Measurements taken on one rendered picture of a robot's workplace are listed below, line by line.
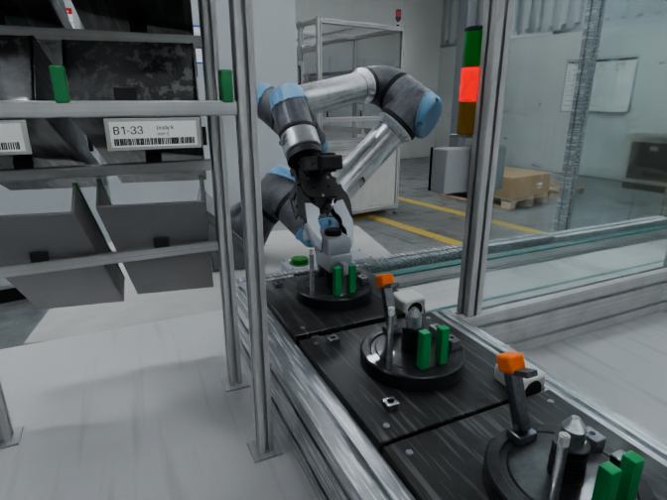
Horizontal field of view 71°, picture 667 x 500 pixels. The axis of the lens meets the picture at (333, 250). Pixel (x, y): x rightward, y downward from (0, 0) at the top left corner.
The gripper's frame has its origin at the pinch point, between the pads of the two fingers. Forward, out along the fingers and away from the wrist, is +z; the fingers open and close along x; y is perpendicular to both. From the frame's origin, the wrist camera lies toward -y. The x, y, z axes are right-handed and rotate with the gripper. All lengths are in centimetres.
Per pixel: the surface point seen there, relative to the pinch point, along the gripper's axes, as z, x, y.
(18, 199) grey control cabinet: -158, 96, 240
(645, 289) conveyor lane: 21, -66, -2
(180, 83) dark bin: -8.5, 25.9, -29.1
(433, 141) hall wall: -520, -663, 707
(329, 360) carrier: 21.0, 10.1, -8.3
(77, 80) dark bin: -9.8, 35.7, -27.9
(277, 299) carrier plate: 6.0, 10.1, 9.0
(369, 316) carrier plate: 14.7, -1.6, -1.1
